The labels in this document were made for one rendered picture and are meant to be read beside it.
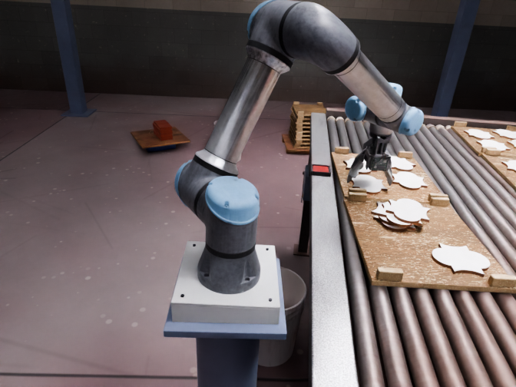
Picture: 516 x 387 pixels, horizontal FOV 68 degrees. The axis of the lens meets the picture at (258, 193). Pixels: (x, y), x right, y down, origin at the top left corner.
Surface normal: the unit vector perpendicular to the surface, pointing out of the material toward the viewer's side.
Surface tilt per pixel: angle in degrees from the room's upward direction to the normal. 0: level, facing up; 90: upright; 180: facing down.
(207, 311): 90
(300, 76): 90
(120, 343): 0
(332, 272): 0
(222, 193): 8
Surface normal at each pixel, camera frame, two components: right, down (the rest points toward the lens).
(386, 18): 0.01, 0.47
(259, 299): 0.07, -0.89
